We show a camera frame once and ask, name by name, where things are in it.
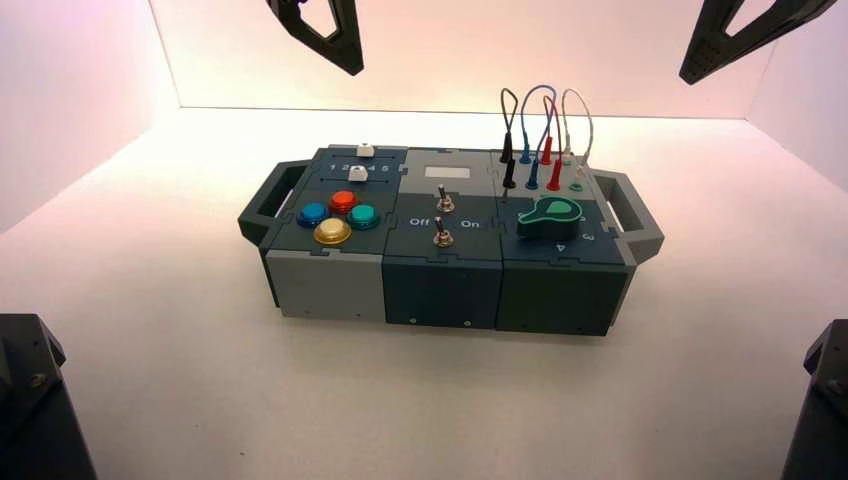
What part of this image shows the yellow round push button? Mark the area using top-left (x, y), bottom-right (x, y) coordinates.
top-left (313, 217), bottom-right (353, 247)

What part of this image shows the blue jumper cable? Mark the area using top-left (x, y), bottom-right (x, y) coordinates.
top-left (519, 84), bottom-right (558, 192)

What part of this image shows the white jumper cable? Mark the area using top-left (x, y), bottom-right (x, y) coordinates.
top-left (561, 87), bottom-right (595, 178)

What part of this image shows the red jumper cable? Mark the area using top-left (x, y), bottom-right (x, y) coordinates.
top-left (539, 95), bottom-right (565, 193)

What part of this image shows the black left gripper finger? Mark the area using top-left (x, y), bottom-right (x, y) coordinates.
top-left (264, 0), bottom-right (366, 77)

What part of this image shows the green rotary knob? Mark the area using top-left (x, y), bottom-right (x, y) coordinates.
top-left (516, 196), bottom-right (584, 242)

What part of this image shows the modular grey control box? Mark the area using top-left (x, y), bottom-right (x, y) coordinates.
top-left (237, 142), bottom-right (666, 338)

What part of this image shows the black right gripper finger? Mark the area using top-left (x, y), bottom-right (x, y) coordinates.
top-left (678, 0), bottom-right (840, 87)

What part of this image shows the teal round push button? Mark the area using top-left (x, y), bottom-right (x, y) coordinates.
top-left (346, 203), bottom-right (382, 232)

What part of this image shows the blue round push button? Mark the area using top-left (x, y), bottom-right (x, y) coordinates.
top-left (296, 201), bottom-right (331, 230)

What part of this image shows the black jumper cable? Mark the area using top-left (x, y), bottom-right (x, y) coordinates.
top-left (498, 87), bottom-right (520, 191)

